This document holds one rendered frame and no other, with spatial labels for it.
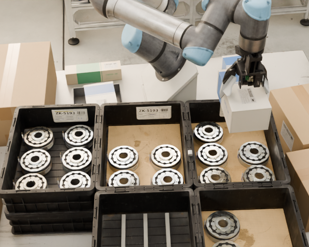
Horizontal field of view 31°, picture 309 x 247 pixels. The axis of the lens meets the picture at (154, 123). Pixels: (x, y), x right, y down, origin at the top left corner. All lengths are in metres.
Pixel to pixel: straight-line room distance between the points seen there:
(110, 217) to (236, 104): 0.52
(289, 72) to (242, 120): 0.88
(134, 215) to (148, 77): 0.73
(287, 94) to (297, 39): 1.85
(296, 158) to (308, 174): 0.08
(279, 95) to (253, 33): 0.64
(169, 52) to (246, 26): 0.66
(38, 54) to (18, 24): 1.90
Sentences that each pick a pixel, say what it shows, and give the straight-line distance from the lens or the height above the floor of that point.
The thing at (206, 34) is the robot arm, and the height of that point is 1.37.
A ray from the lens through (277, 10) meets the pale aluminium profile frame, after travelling 3.99.
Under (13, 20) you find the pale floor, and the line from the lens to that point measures 4.23.
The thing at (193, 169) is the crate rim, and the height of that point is 0.93.
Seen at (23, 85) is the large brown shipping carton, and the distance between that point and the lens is 2.14.
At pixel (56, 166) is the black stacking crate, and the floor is 0.83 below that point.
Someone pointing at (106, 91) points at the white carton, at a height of 0.79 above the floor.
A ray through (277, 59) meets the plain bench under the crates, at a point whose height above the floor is 0.70.
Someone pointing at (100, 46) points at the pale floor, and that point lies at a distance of 3.83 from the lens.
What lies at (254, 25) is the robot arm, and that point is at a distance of 1.50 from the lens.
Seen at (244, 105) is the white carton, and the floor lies 1.13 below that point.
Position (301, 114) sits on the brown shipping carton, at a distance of 2.06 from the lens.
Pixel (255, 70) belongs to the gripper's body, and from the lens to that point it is 1.60.
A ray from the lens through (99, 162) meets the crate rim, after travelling 1.76.
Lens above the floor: 2.22
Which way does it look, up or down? 44 degrees down
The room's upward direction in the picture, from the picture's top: 1 degrees counter-clockwise
